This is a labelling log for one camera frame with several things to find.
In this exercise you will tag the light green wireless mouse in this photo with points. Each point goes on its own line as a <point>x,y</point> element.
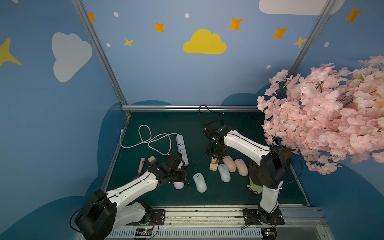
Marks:
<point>200,182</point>

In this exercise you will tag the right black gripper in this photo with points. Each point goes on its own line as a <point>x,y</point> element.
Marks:
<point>215,153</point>

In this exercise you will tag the pink mouse near strip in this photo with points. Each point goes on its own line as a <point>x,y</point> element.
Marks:
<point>230,163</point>

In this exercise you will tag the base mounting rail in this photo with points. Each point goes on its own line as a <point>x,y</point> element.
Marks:
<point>225,222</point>

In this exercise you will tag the pink charger adapter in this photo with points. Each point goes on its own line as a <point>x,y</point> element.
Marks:
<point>152,160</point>

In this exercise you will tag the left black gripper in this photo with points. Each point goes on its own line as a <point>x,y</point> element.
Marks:
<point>179,173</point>

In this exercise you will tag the purple pink garden fork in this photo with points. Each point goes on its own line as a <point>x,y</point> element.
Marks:
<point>141,165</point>

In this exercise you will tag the purple wireless mouse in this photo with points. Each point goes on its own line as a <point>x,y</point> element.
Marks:
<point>179,185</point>

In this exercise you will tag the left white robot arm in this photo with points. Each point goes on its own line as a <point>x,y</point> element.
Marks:
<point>106,211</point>

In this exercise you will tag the white power strip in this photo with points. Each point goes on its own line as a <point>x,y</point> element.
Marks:
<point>182,149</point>

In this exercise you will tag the black green work glove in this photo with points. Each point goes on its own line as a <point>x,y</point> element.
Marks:
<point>256,189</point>

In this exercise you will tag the cream red power strip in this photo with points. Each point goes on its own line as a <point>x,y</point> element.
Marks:
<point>214,164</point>

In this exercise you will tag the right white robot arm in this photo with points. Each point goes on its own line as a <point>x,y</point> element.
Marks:
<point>271,164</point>

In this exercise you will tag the pink cherry blossom tree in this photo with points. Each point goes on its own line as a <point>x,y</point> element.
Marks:
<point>329,116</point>

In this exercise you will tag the aluminium frame rail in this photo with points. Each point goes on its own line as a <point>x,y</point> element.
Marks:
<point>159,108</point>

